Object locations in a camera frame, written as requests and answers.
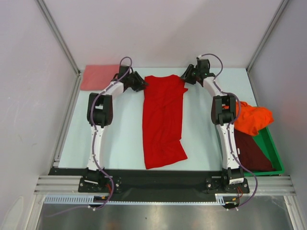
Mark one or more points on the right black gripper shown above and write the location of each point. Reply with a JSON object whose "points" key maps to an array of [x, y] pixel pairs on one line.
{"points": [[189, 75]]}

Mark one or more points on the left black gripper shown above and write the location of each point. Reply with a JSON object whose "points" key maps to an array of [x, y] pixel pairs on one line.
{"points": [[140, 83]]}

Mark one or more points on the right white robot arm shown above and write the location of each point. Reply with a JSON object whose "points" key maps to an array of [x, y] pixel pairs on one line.
{"points": [[223, 116]]}

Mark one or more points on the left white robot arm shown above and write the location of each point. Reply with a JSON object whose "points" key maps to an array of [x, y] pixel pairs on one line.
{"points": [[100, 111]]}

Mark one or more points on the folded pink t-shirt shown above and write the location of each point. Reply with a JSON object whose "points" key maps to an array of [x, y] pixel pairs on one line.
{"points": [[98, 77]]}

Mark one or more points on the orange t-shirt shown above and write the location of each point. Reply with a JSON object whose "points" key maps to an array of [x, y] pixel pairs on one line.
{"points": [[252, 119]]}

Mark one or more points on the green plastic bin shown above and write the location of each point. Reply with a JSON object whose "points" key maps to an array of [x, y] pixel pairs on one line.
{"points": [[266, 144]]}

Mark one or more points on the dark red t-shirt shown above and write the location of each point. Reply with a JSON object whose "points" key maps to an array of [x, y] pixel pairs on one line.
{"points": [[251, 156]]}

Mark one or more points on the left aluminium side rail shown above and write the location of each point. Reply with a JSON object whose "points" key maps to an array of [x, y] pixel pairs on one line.
{"points": [[66, 122]]}

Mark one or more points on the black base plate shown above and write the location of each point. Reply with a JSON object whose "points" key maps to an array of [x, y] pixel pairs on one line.
{"points": [[153, 186]]}

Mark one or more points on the right aluminium frame post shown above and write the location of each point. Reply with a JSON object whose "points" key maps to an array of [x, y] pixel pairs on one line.
{"points": [[268, 32]]}

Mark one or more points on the aluminium frame post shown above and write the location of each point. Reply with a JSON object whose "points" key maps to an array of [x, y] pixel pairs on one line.
{"points": [[268, 32], [57, 34]]}

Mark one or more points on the left aluminium frame post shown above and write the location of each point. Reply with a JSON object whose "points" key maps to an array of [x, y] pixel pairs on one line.
{"points": [[57, 34]]}

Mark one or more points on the aluminium front rail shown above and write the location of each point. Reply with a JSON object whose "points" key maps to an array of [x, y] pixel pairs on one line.
{"points": [[68, 185]]}

